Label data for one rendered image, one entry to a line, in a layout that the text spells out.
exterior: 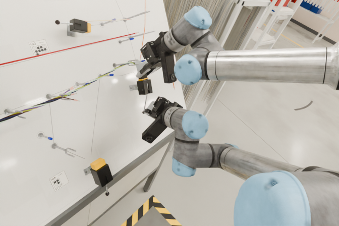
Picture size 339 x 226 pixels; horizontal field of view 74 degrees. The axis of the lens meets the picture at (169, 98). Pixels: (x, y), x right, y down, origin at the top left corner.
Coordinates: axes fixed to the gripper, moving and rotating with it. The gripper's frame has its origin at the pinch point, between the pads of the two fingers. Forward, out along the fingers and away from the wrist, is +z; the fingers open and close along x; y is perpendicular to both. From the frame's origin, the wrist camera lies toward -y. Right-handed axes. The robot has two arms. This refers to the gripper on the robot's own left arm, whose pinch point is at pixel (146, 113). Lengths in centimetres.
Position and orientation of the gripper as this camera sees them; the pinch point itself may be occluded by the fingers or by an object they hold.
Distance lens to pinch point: 93.8
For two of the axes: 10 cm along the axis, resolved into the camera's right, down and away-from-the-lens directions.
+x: -7.2, -5.3, -4.6
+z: -4.8, -1.0, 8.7
